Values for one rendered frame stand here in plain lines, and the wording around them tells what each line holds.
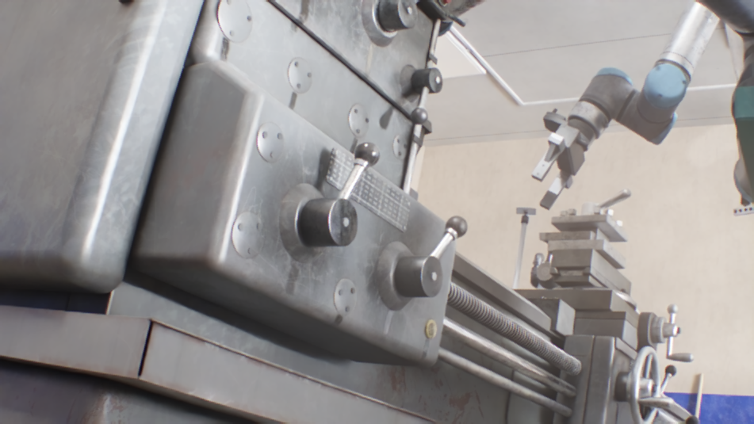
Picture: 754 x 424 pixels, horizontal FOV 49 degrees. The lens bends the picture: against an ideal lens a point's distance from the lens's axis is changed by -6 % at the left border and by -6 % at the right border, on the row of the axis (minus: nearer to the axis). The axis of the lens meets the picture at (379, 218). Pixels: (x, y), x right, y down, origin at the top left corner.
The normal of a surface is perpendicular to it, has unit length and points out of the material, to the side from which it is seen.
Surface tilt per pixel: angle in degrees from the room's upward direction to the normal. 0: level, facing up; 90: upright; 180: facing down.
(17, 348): 90
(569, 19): 180
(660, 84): 95
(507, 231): 90
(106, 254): 90
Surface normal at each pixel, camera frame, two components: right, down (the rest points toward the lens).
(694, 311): -0.54, -0.36
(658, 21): -0.18, 0.93
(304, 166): 0.82, -0.03
